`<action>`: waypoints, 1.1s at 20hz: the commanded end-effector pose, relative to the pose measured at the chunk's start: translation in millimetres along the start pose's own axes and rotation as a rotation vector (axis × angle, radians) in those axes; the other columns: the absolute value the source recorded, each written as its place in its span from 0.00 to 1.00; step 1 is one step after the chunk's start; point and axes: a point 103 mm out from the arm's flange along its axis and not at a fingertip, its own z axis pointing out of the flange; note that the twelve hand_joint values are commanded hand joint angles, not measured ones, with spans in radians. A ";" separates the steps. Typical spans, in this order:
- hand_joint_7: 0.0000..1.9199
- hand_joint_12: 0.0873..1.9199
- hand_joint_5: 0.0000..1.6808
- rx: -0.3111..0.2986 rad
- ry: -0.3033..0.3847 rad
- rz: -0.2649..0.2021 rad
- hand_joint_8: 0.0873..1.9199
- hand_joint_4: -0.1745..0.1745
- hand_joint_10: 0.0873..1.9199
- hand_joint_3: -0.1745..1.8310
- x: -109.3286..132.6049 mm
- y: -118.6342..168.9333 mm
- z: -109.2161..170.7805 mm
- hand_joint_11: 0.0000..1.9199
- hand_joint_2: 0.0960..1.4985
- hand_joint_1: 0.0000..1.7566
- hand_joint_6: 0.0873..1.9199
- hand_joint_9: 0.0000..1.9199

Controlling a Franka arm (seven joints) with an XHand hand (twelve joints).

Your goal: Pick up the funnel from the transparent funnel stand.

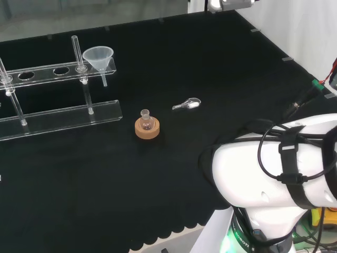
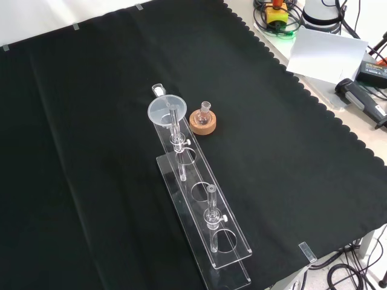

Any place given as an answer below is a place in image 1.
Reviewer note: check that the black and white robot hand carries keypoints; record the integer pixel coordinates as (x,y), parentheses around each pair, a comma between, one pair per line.
(216,5)

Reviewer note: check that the translucent plastic funnel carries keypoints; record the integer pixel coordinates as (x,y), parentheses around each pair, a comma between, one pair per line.
(98,56)

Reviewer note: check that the clear glass weighing funnel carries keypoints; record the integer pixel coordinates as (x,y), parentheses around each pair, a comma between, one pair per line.
(192,103)

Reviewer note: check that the clear acrylic funnel stand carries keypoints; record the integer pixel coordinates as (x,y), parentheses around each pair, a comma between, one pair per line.
(65,118)

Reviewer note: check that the small round-bottom glass flask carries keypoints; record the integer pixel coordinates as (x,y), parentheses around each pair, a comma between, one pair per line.
(146,124)

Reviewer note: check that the black bench cloth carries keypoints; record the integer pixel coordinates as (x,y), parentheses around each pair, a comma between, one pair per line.
(105,184)

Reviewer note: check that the yellow stop button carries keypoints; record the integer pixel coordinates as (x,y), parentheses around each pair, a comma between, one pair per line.
(327,216)

